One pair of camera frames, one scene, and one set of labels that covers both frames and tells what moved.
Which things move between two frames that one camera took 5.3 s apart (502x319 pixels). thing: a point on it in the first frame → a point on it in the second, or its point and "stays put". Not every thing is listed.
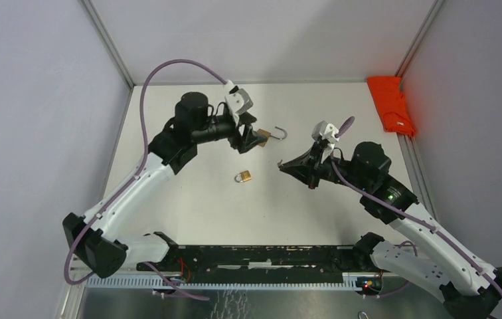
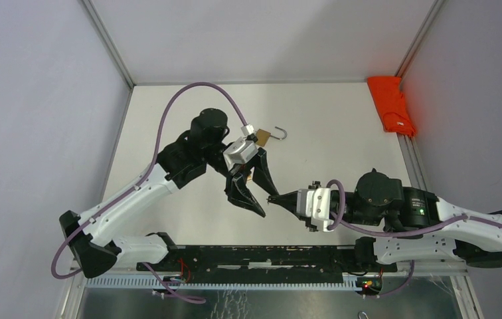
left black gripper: (250, 139) → (236, 189)
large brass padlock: (265, 133) stays put
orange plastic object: (390, 102) stays put
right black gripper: (309, 166) → (290, 201)
